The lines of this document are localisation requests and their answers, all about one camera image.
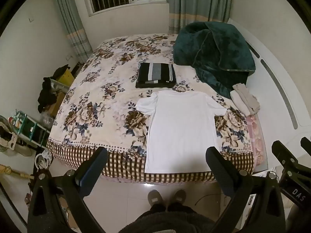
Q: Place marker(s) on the white plastic bag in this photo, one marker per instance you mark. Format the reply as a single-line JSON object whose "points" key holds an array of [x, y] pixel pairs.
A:
{"points": [[43, 159]]}

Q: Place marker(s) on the yellow box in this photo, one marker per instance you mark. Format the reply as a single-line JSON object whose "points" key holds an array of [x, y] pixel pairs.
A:
{"points": [[66, 79]]}

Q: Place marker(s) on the grey slipper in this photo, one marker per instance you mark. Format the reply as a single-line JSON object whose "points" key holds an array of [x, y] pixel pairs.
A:
{"points": [[156, 199], [178, 197]]}

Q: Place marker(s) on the beige folded clothes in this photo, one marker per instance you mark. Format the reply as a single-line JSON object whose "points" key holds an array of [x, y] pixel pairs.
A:
{"points": [[245, 99]]}

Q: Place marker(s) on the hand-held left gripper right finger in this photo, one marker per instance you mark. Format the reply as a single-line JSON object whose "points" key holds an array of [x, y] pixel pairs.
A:
{"points": [[221, 182]]}

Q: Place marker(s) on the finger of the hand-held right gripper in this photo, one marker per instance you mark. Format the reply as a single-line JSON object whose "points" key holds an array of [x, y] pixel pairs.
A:
{"points": [[283, 151], [306, 145]]}

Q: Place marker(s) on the brown cardboard box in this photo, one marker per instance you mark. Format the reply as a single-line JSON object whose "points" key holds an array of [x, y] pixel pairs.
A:
{"points": [[57, 104]]}

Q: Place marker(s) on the black grey striped folded garment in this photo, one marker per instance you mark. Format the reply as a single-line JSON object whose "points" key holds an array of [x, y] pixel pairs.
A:
{"points": [[155, 75]]}

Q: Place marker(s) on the dark green plush blanket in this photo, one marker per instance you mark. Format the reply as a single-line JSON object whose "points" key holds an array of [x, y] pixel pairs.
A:
{"points": [[216, 55]]}

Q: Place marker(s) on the floral bedsheet bed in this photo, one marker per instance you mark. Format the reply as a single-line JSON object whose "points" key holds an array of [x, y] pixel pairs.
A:
{"points": [[107, 102]]}

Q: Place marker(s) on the grey-green curtain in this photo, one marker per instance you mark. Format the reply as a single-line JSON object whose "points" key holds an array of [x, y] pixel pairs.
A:
{"points": [[73, 26], [199, 2]]}

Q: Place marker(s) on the clear plastic bag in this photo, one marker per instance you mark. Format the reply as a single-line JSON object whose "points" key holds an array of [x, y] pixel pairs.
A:
{"points": [[46, 120]]}

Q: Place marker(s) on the pink blanket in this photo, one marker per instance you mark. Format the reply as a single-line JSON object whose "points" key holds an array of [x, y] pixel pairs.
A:
{"points": [[256, 136]]}

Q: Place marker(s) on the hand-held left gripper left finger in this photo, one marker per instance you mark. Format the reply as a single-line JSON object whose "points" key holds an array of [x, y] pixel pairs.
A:
{"points": [[83, 180]]}

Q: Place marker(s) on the green storage rack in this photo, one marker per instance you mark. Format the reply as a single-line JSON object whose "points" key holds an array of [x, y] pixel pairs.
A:
{"points": [[31, 131]]}

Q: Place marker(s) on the black clothes pile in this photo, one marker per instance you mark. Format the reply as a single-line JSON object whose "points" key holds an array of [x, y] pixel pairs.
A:
{"points": [[48, 92]]}

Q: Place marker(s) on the person's dark fleece clothing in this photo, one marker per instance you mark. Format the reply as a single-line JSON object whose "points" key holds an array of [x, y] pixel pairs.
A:
{"points": [[165, 219]]}

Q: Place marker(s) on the white bed headboard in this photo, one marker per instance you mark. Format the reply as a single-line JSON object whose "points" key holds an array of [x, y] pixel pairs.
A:
{"points": [[274, 60]]}

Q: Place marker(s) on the white t-shirt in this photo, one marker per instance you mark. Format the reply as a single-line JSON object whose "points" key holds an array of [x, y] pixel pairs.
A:
{"points": [[181, 128]]}

